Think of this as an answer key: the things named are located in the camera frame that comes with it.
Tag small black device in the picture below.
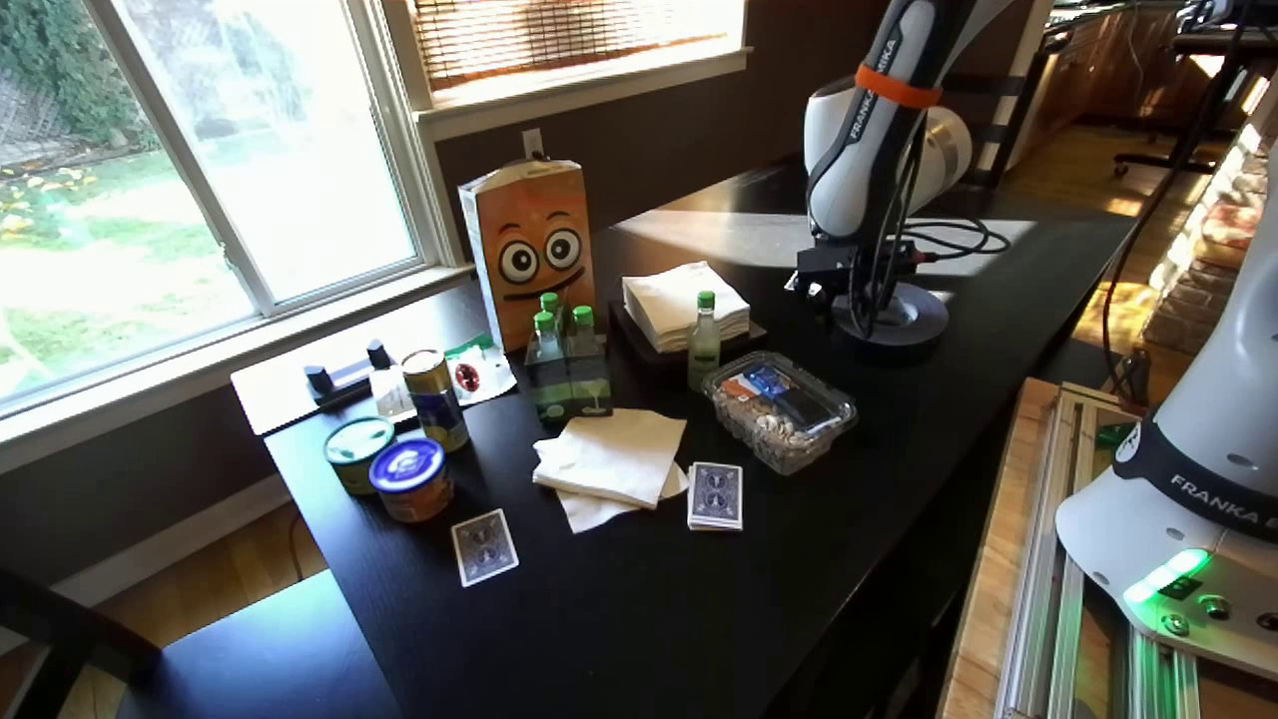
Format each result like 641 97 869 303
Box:
303 339 402 417

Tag white card with red print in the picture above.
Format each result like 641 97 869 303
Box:
444 335 524 409

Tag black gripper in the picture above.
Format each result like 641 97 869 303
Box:
790 234 928 335

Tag aluminium rails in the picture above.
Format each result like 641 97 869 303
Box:
993 381 1208 719

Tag stacked white napkins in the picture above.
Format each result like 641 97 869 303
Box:
617 258 759 358

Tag blue silver drink can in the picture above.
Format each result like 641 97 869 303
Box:
399 342 474 458

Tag loose white napkins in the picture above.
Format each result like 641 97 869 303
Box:
528 402 695 540

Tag cardboard box with eyes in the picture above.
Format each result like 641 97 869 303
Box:
456 157 600 358

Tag single green bottle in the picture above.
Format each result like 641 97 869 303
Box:
683 286 727 398

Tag dark wooden chair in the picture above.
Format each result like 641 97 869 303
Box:
0 567 402 719

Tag blue playing card deck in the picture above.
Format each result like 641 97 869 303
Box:
683 454 751 535

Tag clear plastic snack container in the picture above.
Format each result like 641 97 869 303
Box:
701 347 864 478

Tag light wooden bench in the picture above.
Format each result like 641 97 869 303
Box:
934 375 1278 719

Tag blue lid jar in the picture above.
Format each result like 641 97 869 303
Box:
364 430 460 526

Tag green lid tin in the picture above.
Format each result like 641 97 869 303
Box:
319 410 399 502

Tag green bottle pack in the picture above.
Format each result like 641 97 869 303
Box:
518 293 617 429

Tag woven window blind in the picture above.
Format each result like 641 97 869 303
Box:
402 0 751 90

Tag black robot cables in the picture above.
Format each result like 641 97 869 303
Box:
904 212 1018 270

